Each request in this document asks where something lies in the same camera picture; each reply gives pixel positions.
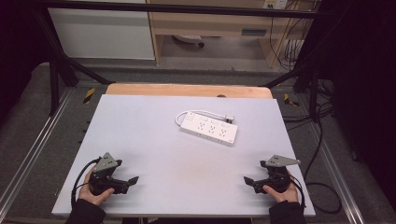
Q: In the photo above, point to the aluminium floor rail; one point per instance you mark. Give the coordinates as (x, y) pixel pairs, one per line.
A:
(336, 174)
(34, 146)

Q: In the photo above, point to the white power strip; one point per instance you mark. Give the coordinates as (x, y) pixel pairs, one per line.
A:
(209, 129)

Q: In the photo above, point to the person's left hand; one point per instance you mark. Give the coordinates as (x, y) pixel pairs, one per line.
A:
(93, 196)

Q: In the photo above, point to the yellow black floor tape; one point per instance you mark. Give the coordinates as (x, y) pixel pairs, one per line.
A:
(290, 100)
(89, 95)

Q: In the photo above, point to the office chair base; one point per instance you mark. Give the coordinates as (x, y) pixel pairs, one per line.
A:
(190, 39)

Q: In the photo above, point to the black metal frame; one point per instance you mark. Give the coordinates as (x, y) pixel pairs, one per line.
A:
(174, 8)

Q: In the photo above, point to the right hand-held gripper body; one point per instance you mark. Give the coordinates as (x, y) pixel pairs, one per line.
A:
(278, 174)

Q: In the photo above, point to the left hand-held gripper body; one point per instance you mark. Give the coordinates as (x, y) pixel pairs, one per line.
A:
(105, 166)

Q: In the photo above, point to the wooden table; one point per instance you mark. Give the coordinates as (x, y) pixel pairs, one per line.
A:
(186, 90)

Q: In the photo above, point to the person's right hand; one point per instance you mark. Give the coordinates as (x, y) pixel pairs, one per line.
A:
(281, 196)

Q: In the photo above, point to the white power plug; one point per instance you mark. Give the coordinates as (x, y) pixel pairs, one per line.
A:
(229, 118)

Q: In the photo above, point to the light wooden desk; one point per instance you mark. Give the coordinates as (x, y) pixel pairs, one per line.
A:
(211, 23)

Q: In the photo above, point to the white cabinet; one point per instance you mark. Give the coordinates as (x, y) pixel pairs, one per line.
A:
(102, 32)

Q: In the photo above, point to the white wall socket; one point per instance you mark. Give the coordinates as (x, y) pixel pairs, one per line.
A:
(275, 3)

